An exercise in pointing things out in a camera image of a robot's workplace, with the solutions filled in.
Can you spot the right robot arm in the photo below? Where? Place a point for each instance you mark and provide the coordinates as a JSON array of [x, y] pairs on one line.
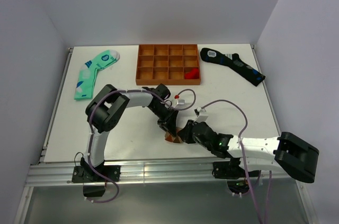
[[286, 152]]

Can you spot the brown argyle sock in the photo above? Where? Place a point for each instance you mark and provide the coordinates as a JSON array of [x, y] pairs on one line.
[[175, 140]]

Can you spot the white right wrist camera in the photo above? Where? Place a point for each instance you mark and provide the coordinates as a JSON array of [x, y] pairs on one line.
[[201, 114]]

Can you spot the mint green sock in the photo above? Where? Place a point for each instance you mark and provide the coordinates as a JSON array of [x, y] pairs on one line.
[[89, 71]]

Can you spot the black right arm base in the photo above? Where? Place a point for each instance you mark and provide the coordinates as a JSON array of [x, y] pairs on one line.
[[237, 183]]

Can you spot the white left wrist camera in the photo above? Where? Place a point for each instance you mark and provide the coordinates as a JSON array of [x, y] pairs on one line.
[[178, 101]]

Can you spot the black blue sock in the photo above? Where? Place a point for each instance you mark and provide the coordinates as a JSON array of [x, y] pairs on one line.
[[232, 61]]

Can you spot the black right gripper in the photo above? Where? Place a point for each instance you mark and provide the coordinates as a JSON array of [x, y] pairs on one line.
[[185, 133]]

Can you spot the orange compartment tray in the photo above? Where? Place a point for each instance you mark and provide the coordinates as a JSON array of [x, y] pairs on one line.
[[167, 64]]

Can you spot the red rolled sock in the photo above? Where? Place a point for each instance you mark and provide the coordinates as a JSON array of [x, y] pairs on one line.
[[193, 74]]

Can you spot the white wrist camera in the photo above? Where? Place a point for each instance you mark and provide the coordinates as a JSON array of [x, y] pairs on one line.
[[178, 101], [201, 114]]

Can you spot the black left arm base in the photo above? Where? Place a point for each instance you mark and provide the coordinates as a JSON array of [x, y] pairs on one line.
[[95, 185]]

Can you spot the aluminium frame rail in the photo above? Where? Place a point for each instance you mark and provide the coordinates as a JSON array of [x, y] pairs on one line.
[[131, 172]]

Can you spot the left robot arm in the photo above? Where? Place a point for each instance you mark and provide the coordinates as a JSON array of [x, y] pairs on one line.
[[106, 109]]

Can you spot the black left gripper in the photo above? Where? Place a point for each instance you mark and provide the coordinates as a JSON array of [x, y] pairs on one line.
[[168, 122]]

